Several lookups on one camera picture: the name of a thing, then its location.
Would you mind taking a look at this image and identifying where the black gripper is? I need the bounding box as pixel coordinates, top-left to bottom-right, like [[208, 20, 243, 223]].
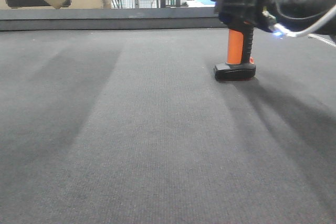
[[214, 0, 277, 33]]

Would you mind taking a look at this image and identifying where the orange black barcode scanner gun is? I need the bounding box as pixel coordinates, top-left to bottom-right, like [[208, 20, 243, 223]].
[[212, 0, 256, 81]]

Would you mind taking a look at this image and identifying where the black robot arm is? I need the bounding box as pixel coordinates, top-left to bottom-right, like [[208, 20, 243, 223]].
[[212, 0, 335, 33]]

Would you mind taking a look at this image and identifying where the blue tray in background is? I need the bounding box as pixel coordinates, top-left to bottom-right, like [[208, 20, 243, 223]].
[[193, 0, 215, 7]]

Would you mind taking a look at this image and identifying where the grey raised conveyor edge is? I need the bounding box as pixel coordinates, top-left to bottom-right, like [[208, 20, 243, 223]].
[[1, 7, 224, 31]]

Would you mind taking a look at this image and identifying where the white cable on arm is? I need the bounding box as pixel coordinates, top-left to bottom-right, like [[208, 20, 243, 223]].
[[272, 6, 336, 38]]

